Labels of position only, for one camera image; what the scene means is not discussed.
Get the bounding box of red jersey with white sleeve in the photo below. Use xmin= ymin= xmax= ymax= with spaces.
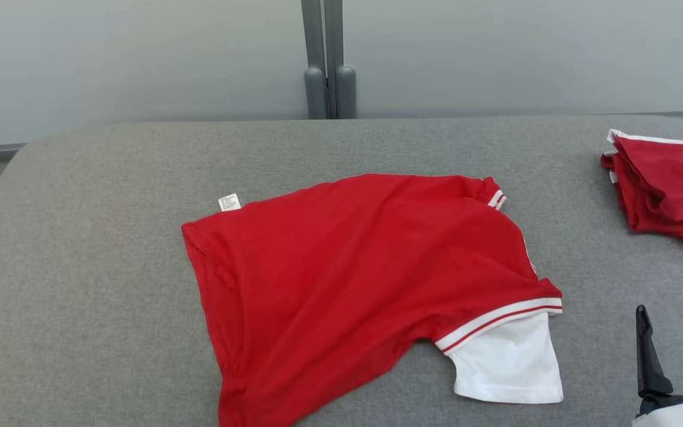
xmin=180 ymin=172 xmax=565 ymax=427

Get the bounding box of white partition panel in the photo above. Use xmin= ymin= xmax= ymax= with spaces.
xmin=0 ymin=0 xmax=309 ymax=148
xmin=343 ymin=0 xmax=683 ymax=117

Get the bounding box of grey partition post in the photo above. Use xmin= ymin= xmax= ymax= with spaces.
xmin=324 ymin=0 xmax=358 ymax=120
xmin=301 ymin=0 xmax=328 ymax=120

